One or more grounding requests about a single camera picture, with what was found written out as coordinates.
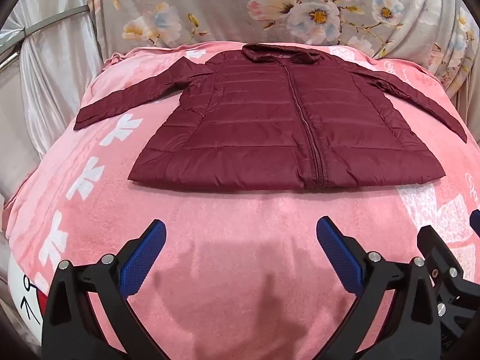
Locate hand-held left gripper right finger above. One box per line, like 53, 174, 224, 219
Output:
316, 216, 442, 360

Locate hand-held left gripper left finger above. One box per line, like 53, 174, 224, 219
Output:
41, 218, 167, 360

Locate maroon puffer jacket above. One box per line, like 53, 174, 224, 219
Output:
74, 42, 468, 192

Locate pink blanket with white bows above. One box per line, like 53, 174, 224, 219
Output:
2, 43, 480, 360

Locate white satin cloth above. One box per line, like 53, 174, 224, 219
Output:
0, 0, 106, 203

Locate silver metal band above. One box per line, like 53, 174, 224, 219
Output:
22, 5, 91, 41

